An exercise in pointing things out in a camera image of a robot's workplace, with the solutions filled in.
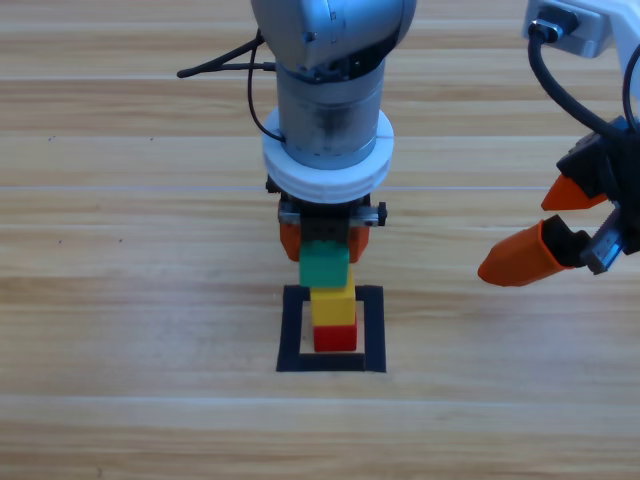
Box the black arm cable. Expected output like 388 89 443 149
176 27 287 146

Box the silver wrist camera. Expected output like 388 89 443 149
522 0 614 59

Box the yellow wooden block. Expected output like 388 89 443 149
309 267 357 329

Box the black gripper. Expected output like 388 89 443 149
477 117 640 288
266 172 389 265

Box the green wooden block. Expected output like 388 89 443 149
298 240 351 289

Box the black tape square outline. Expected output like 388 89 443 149
275 284 388 375

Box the red wooden block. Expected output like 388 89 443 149
313 322 359 353

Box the black camera cable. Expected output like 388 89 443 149
527 17 640 146

